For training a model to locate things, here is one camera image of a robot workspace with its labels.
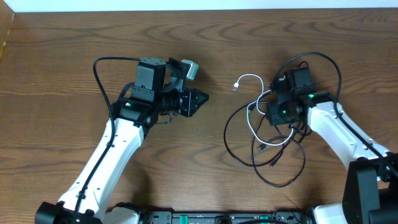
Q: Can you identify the white usb cable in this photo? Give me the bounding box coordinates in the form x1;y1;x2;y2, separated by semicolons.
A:
232;73;295;147

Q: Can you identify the black usb cable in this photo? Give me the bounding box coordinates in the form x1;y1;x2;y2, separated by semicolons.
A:
223;99;313;189

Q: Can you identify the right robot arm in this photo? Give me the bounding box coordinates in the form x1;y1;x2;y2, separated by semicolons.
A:
267;67;397;223

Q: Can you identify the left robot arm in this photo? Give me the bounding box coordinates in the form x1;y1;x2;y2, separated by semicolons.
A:
35;57;209;223

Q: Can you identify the cardboard panel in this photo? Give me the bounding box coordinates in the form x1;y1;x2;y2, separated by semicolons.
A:
0;0;15;57

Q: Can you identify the left camera cable black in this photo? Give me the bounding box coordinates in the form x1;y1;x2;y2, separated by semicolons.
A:
58;56;144;223

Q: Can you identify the camera cable black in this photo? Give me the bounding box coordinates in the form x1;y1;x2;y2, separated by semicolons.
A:
270;52;397;177
58;56;144;223

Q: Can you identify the right camera cable black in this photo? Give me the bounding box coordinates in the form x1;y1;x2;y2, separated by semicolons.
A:
270;52;397;177

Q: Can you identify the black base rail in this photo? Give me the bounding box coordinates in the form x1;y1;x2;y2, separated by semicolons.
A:
107;202;315;224

